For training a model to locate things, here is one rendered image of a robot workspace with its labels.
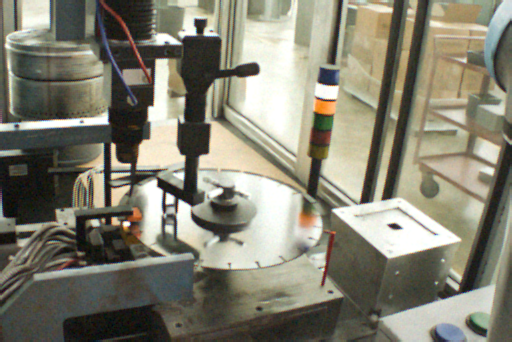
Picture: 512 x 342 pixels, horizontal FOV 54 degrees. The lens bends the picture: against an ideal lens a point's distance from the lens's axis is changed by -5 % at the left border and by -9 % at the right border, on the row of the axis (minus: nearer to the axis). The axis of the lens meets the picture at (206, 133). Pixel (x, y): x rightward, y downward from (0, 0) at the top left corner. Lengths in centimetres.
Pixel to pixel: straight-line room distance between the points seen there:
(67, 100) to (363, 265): 84
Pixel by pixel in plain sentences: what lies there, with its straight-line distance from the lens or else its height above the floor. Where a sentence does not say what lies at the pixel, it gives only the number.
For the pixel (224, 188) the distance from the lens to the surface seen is 85.
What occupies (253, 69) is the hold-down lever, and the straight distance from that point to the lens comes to 71.
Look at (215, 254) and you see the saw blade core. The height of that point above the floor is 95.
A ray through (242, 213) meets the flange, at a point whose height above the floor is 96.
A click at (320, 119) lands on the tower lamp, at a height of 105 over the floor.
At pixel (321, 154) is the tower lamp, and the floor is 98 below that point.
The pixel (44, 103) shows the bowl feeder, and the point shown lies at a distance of 140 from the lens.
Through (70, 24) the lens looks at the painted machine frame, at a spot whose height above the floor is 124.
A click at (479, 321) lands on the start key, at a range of 84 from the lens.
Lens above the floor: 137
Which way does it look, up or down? 20 degrees down
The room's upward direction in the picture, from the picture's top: 4 degrees clockwise
